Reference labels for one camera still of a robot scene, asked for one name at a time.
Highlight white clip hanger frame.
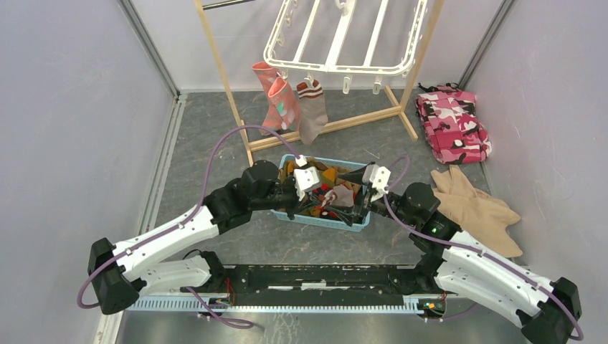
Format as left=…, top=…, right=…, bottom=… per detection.
left=263, top=1, right=428, bottom=95

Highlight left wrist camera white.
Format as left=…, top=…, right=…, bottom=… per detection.
left=293, top=155, right=322, bottom=194

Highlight toothed cable rail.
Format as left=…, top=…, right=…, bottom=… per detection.
left=128, top=295, right=424, bottom=315

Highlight pink sock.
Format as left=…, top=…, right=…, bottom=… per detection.
left=270, top=77, right=300, bottom=132
left=252, top=61, right=282, bottom=131

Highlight purple cable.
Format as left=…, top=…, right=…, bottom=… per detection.
left=77, top=125, right=302, bottom=310
left=382, top=156, right=584, bottom=342

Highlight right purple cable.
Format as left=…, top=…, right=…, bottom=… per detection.
left=382, top=156, right=584, bottom=342

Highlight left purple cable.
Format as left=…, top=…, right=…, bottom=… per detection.
left=77, top=125, right=302, bottom=310

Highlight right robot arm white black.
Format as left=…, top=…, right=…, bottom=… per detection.
left=340, top=163, right=584, bottom=343

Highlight wooden rack frame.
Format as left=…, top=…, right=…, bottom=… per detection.
left=192, top=0, right=447, bottom=167

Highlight black metal rod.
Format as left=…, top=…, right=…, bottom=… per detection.
left=202, top=0, right=255, bottom=11

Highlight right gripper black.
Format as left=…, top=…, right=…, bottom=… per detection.
left=324, top=165, right=418, bottom=227

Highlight olive yellow sock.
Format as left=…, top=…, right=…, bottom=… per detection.
left=307, top=158, right=363, bottom=196

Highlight grey brown striped sock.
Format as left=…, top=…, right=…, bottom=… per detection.
left=297, top=80, right=328, bottom=145

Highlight red sock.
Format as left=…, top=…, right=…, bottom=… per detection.
left=308, top=183, right=333, bottom=209

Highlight blue plastic basket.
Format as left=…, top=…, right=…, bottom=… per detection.
left=293, top=158, right=371, bottom=232

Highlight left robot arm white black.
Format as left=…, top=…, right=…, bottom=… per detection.
left=85, top=156, right=322, bottom=315

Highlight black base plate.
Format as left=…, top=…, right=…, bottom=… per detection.
left=194, top=264, right=445, bottom=307

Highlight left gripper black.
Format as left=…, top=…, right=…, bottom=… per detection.
left=251, top=178, right=321, bottom=221

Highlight beige cloth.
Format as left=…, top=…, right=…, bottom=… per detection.
left=431, top=165, right=523, bottom=258

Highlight pink camouflage bag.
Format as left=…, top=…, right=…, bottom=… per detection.
left=415, top=83, right=493, bottom=165

